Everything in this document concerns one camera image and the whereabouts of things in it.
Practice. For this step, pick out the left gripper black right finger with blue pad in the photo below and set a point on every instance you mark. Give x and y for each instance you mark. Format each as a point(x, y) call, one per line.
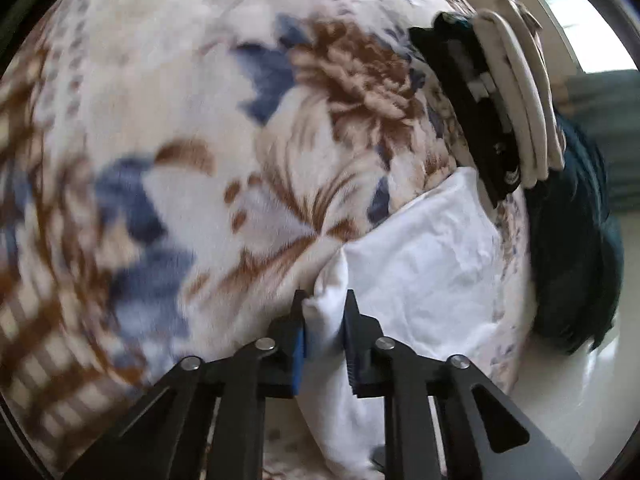
point(442, 419)

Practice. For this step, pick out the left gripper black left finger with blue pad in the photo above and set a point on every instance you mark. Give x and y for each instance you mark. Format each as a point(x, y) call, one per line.
point(204, 419)

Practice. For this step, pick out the white cloth garment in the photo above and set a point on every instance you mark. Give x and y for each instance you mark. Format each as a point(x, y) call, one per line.
point(430, 274)

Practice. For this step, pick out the dark teal fleece blanket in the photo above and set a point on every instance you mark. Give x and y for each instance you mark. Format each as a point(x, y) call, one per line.
point(576, 248)

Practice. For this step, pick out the floral bed blanket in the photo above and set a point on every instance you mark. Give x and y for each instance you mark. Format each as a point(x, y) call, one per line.
point(172, 171)

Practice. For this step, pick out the folded black garment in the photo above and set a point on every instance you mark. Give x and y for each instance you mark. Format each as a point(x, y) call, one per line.
point(452, 50)

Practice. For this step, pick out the green striped curtain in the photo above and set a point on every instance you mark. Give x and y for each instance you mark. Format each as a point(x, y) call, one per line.
point(605, 106)

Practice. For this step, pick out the folded beige garment stack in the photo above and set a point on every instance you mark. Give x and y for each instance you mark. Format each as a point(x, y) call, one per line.
point(509, 36)

